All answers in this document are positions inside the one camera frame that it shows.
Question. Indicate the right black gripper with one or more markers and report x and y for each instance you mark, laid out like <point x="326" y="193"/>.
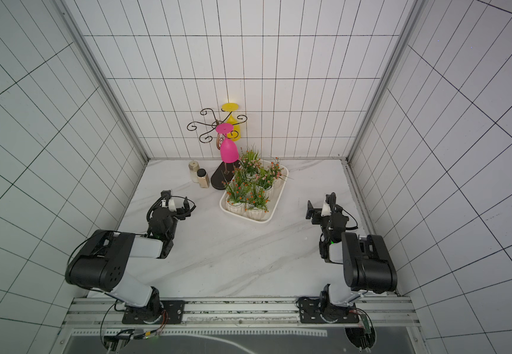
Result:
<point x="322" y="217"/>

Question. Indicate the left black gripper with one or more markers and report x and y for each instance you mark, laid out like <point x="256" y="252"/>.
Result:
<point x="181" y="210"/>

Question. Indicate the small red flower potted plant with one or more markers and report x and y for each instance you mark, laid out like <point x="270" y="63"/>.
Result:
<point x="276" y="171"/>

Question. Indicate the orange potted plant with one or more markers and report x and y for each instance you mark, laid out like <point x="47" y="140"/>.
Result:
<point x="256" y="204"/>

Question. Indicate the pink potted plant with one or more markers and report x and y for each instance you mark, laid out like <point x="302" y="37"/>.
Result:
<point x="265" y="180"/>

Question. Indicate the green potted plant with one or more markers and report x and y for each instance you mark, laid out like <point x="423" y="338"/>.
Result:
<point x="250" y="162"/>

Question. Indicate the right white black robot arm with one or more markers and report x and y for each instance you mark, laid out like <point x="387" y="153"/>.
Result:
<point x="367" y="266"/>

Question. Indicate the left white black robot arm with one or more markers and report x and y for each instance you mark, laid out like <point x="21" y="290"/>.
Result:
<point x="100" y="263"/>

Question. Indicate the white rectangular storage tray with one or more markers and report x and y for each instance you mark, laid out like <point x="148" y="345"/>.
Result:
<point x="273" y="201"/>

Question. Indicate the black cap spice bottle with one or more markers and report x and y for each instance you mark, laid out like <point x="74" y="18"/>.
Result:
<point x="203" y="178"/>

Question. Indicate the beige cap spice bottle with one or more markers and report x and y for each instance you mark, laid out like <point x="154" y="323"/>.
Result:
<point x="193" y="169"/>

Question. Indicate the pink plastic goblet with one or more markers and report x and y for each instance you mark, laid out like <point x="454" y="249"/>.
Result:
<point x="228" y="149"/>

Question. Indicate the yellow plastic goblet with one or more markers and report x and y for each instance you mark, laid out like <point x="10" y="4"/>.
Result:
<point x="232" y="119"/>

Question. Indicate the black scroll goblet rack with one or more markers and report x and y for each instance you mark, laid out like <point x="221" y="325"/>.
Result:
<point x="224" y="172"/>

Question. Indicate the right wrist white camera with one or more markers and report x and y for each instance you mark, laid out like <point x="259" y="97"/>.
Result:
<point x="329" y="206"/>

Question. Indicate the aluminium mounting rail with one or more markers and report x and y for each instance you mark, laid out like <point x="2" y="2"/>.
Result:
<point x="375" y="311"/>

